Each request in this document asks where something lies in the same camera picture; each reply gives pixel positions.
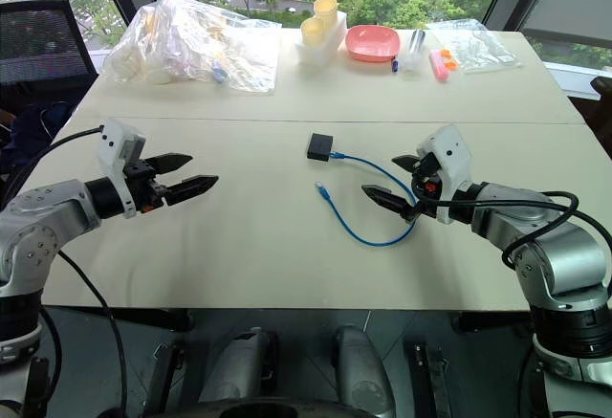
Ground yellow plastic cup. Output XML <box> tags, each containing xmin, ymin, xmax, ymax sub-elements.
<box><xmin>300</xmin><ymin>16</ymin><xmax>329</xmax><ymax>49</ymax></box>
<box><xmin>313</xmin><ymin>0</ymin><xmax>341</xmax><ymax>30</ymax></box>

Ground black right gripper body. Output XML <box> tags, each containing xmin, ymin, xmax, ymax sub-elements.
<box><xmin>409</xmin><ymin>151</ymin><xmax>445</xmax><ymax>205</ymax></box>

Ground small black adapter box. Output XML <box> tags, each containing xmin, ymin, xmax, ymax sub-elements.
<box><xmin>305</xmin><ymin>132</ymin><xmax>335</xmax><ymax>163</ymax></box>

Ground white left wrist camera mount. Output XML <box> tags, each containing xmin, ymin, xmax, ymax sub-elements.
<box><xmin>97</xmin><ymin>119</ymin><xmax>147</xmax><ymax>221</ymax></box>

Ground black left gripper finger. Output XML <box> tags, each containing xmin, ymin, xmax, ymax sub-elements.
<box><xmin>166</xmin><ymin>174</ymin><xmax>220</xmax><ymax>208</ymax></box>
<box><xmin>151</xmin><ymin>152</ymin><xmax>194</xmax><ymax>177</ymax></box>

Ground white plastic cup holder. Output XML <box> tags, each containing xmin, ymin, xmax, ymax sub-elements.
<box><xmin>295</xmin><ymin>8</ymin><xmax>348</xmax><ymax>71</ymax></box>

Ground small clear plastic bag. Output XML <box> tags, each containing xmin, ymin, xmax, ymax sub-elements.
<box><xmin>425</xmin><ymin>17</ymin><xmax>523</xmax><ymax>76</ymax></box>

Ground shiny metal cylinder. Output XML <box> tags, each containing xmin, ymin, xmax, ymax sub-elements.
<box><xmin>405</xmin><ymin>29</ymin><xmax>427</xmax><ymax>55</ymax></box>

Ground blue Ethernet cable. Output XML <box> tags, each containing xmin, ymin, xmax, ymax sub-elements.
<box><xmin>313</xmin><ymin>150</ymin><xmax>419</xmax><ymax>248</ymax></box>

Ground grey rounded robot leg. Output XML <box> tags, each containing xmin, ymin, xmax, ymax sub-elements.
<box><xmin>333</xmin><ymin>324</ymin><xmax>399</xmax><ymax>418</ymax></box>
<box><xmin>197</xmin><ymin>326</ymin><xmax>279</xmax><ymax>406</ymax></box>

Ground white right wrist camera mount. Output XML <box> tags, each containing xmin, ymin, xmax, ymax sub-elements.
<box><xmin>415</xmin><ymin>124</ymin><xmax>473</xmax><ymax>226</ymax></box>

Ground black mesh office chair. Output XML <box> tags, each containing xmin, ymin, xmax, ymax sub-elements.
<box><xmin>0</xmin><ymin>0</ymin><xmax>98</xmax><ymax>87</ymax></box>

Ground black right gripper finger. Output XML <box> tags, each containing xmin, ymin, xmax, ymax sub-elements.
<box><xmin>391</xmin><ymin>152</ymin><xmax>422</xmax><ymax>174</ymax></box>
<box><xmin>361</xmin><ymin>184</ymin><xmax>419</xmax><ymax>225</ymax></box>

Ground dark blue bag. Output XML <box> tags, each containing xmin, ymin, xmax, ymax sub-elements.
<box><xmin>0</xmin><ymin>100</ymin><xmax>76</xmax><ymax>178</ymax></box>

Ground orange pink marker items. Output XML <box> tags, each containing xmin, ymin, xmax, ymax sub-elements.
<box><xmin>428</xmin><ymin>49</ymin><xmax>450</xmax><ymax>82</ymax></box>

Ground clear plastic cup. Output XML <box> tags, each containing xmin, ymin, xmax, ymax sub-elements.
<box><xmin>398</xmin><ymin>49</ymin><xmax>423</xmax><ymax>76</ymax></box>

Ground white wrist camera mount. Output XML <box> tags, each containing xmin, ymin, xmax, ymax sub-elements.
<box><xmin>415</xmin><ymin>124</ymin><xmax>473</xmax><ymax>226</ymax></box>
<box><xmin>97</xmin><ymin>119</ymin><xmax>147</xmax><ymax>221</ymax></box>

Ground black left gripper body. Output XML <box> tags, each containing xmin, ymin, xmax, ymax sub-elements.
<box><xmin>122</xmin><ymin>158</ymin><xmax>171</xmax><ymax>213</ymax></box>

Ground large clear plastic bag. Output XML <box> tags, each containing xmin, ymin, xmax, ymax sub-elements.
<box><xmin>101</xmin><ymin>0</ymin><xmax>284</xmax><ymax>95</ymax></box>

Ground pink plastic plate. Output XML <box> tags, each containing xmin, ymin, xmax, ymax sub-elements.
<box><xmin>344</xmin><ymin>25</ymin><xmax>402</xmax><ymax>63</ymax></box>

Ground black table leg bracket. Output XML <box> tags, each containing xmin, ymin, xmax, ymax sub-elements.
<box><xmin>142</xmin><ymin>340</ymin><xmax>186</xmax><ymax>417</ymax></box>
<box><xmin>403</xmin><ymin>339</ymin><xmax>453</xmax><ymax>418</ymax></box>

